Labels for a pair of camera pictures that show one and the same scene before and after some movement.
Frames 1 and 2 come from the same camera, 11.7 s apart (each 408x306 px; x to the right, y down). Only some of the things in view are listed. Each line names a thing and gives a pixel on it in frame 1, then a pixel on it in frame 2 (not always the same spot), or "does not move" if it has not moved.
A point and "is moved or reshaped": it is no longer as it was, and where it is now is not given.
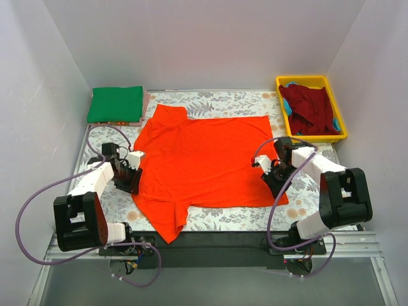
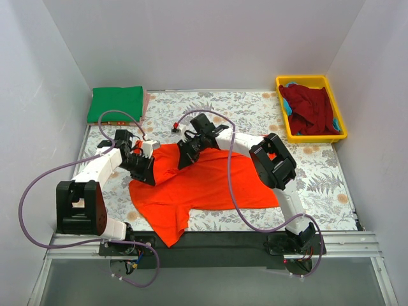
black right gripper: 273,180 -> 188,153
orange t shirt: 201,162 is moved or reshaped
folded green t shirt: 116,104 does not move
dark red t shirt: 312,113 does not move
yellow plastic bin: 318,81 does not move
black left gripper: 128,181 -> 144,169
